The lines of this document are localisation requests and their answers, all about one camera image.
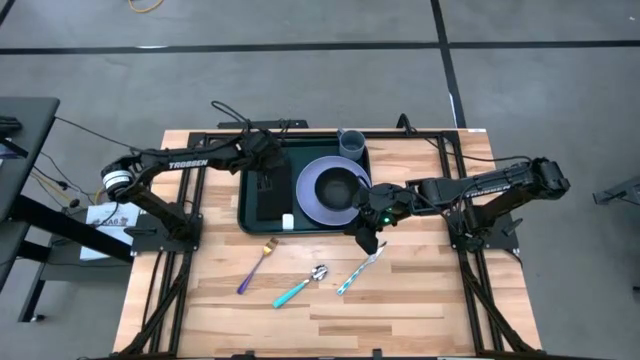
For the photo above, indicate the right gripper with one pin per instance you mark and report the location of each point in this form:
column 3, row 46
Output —
column 385, row 197

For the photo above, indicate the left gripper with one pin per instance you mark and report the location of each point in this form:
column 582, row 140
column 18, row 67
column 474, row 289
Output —
column 262, row 150

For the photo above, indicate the black cloth napkin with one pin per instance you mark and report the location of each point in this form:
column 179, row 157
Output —
column 274, row 205

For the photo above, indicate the lavender round plate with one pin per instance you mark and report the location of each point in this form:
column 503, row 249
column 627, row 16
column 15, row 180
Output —
column 306, row 192

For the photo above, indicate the small white napkin tag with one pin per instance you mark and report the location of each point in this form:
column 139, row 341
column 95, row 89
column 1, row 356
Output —
column 288, row 222

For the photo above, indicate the black bowl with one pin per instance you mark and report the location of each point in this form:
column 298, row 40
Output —
column 336, row 189

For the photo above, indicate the grey cup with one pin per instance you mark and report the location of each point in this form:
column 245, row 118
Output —
column 352, row 145

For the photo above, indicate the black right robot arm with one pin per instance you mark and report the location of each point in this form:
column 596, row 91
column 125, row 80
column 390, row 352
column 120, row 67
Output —
column 495, row 187

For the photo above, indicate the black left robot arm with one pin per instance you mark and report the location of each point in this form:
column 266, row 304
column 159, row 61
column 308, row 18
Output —
column 190, row 164

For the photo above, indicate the dark green tray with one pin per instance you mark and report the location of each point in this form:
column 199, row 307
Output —
column 300, row 230

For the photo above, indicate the black mounting bar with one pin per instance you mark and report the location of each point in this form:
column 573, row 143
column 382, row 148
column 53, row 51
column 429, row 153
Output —
column 235, row 125

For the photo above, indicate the white paper sheet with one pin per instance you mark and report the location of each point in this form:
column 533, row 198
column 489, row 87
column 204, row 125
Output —
column 110, row 235

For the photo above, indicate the black side desk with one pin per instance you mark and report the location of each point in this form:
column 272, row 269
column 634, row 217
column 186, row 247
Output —
column 30, row 130

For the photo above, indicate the grey stand leg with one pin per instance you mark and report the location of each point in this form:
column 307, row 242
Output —
column 617, row 195

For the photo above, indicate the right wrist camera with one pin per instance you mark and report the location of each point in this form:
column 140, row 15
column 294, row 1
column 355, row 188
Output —
column 386, row 217

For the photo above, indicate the black table-level camera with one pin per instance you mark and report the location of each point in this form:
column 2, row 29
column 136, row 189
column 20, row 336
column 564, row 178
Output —
column 377, row 354

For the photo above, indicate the black aluminium table frame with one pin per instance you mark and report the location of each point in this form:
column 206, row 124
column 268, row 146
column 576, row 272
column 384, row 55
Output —
column 450, row 150

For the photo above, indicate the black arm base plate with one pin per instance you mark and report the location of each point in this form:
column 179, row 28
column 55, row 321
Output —
column 500, row 240
column 150, row 243

